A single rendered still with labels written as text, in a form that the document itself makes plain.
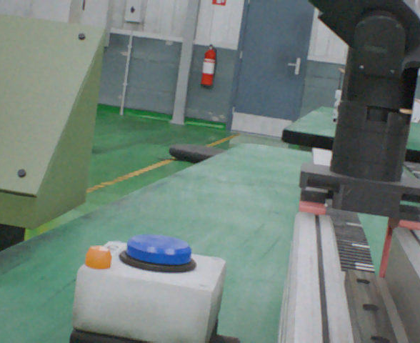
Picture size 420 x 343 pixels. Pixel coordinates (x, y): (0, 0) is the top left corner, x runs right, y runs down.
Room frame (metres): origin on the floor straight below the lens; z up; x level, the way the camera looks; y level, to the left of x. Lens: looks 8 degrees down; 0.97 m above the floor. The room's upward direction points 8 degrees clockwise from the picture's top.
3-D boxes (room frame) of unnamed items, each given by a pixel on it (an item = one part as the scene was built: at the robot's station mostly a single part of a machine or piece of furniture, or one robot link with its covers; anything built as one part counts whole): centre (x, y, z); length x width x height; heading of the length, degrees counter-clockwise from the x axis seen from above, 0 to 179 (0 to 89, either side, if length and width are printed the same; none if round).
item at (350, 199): (0.65, -0.14, 0.84); 0.07 x 0.07 x 0.09; 84
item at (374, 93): (0.65, -0.13, 0.97); 0.07 x 0.06 x 0.07; 76
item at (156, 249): (0.49, 0.02, 0.84); 0.04 x 0.04 x 0.02
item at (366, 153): (0.65, -0.12, 0.91); 0.10 x 0.07 x 0.07; 84
